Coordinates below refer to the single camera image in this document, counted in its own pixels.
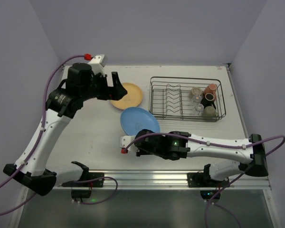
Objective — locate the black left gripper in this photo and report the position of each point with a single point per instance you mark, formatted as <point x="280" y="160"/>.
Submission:
<point x="107" y="86"/>

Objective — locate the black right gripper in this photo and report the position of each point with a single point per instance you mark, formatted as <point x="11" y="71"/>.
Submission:
<point x="140" y="143"/>

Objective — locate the tan yellow plate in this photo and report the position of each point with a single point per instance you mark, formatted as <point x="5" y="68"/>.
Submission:
<point x="133" y="98"/>

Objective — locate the blue plate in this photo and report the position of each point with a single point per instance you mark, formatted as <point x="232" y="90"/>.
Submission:
<point x="135" y="119"/>

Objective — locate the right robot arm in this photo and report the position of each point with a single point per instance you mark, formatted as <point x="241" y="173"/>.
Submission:
<point x="246" y="156"/>

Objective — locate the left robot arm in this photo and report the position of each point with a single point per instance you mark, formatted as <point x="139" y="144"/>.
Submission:
<point x="30" y="168"/>

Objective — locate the clear glass tumbler near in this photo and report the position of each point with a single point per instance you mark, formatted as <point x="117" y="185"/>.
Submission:
<point x="198" y="109"/>

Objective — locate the clear glass tumbler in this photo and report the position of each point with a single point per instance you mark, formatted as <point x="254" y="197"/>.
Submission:
<point x="198" y="109"/>
<point x="196" y="99"/>

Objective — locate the grey green mug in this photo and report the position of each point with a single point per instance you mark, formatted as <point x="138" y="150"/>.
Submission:
<point x="209" y="112"/>

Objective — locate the clear glass tumbler far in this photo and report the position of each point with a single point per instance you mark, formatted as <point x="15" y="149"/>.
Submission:
<point x="196" y="99"/>

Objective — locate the black mug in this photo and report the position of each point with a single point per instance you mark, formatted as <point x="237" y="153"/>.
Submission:
<point x="208" y="100"/>

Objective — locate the speckled ceramic cup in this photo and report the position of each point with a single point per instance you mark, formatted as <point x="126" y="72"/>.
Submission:
<point x="195" y="91"/>

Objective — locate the pink mug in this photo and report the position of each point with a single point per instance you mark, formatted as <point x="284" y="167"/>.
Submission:
<point x="210" y="89"/>

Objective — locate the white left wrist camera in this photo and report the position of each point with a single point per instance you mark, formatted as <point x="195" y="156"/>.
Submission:
<point x="98" y="63"/>

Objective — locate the black right base bracket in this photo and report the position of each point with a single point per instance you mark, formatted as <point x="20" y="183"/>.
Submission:
<point x="203" y="179"/>

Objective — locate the black base bracket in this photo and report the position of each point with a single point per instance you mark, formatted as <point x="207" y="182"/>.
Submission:
<point x="203" y="179"/>
<point x="90" y="178"/>

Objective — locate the dark wire dish rack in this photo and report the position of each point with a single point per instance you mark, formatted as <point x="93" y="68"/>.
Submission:
<point x="188" y="99"/>

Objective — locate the aluminium mounting rail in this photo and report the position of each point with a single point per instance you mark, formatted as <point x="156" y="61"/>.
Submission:
<point x="175" y="180"/>

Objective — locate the black left base bracket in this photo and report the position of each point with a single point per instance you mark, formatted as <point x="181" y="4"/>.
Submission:
<point x="90" y="178"/>

